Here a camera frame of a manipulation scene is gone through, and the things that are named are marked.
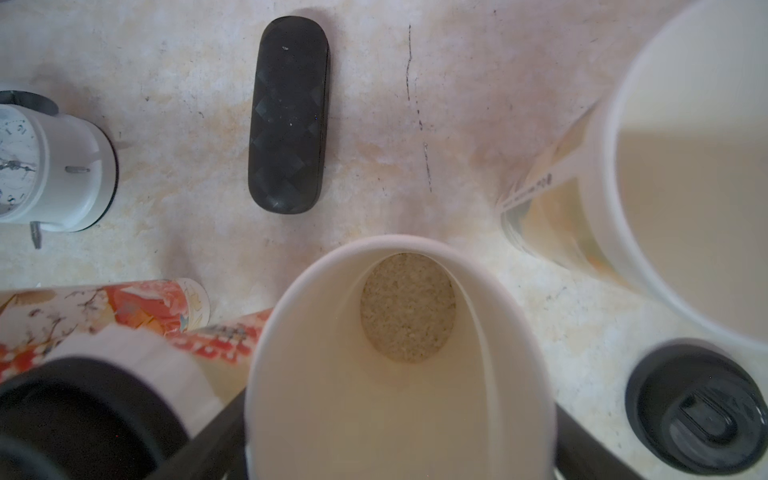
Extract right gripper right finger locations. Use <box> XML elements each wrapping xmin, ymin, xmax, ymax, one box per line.
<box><xmin>555</xmin><ymin>404</ymin><xmax>642</xmax><ymax>480</ymax></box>

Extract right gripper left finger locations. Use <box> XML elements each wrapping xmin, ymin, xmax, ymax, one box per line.
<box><xmin>148</xmin><ymin>390</ymin><xmax>248</xmax><ymax>480</ymax></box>

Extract black cup lid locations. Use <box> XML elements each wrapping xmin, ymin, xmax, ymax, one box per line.
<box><xmin>1</xmin><ymin>357</ymin><xmax>189</xmax><ymax>479</ymax></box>
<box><xmin>625</xmin><ymin>342</ymin><xmax>767</xmax><ymax>476</ymax></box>

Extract tall paper cup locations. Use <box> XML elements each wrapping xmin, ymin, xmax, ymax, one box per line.
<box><xmin>166</xmin><ymin>308</ymin><xmax>273</xmax><ymax>405</ymax></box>

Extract black glasses case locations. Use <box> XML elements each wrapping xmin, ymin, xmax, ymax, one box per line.
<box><xmin>248</xmin><ymin>16</ymin><xmax>330</xmax><ymax>215</ymax></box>

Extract white twin-bell alarm clock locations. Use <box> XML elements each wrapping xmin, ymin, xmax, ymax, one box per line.
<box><xmin>1</xmin><ymin>86</ymin><xmax>119</xmax><ymax>250</ymax></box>

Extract translucent paper disc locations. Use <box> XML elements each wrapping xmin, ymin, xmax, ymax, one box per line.
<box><xmin>45</xmin><ymin>324</ymin><xmax>229</xmax><ymax>437</ymax></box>

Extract black cup lid front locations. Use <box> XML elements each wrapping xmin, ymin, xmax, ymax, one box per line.
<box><xmin>625</xmin><ymin>342</ymin><xmax>767</xmax><ymax>476</ymax></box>

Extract paper cup red flowers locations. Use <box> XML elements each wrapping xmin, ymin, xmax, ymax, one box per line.
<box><xmin>244</xmin><ymin>235</ymin><xmax>556</xmax><ymax>479</ymax></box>

